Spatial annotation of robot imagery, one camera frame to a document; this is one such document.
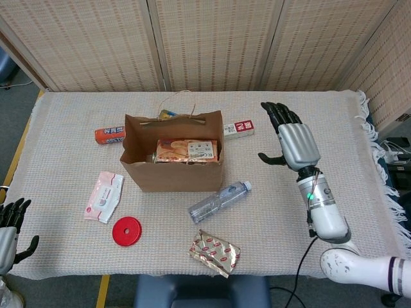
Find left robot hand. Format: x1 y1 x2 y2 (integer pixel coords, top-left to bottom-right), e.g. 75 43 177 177
0 198 40 276

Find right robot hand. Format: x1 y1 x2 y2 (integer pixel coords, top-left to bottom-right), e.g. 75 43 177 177
258 101 322 171

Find clear plastic water bottle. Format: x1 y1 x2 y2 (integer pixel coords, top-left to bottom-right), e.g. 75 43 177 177
188 180 253 225

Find orange biscuit box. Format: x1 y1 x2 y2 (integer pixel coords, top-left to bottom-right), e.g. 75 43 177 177
155 138 219 164

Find gold foil tea packet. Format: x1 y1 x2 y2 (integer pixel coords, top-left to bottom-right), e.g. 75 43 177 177
188 229 241 278

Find brown paper bag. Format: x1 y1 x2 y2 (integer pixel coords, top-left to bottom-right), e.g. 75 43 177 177
119 91 225 193

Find white red long box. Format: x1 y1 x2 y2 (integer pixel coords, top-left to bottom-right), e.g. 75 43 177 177
223 119 257 141

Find white power strip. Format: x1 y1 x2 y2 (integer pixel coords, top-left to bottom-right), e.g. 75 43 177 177
381 140 406 165

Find pink wet wipes pack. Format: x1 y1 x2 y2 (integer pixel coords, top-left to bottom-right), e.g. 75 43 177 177
83 171 125 225

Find red round disc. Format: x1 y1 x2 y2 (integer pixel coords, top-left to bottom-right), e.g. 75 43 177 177
112 216 143 247

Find beige woven tablecloth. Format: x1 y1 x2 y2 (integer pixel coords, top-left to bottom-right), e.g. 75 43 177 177
6 89 410 280

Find orange roll pack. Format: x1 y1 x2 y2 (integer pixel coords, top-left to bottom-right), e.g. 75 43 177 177
94 126 125 146

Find woven folding screen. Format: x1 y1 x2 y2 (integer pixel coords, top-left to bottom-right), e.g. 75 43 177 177
0 0 411 132

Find black cable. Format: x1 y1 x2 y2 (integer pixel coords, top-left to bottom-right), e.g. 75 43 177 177
269 237 319 308

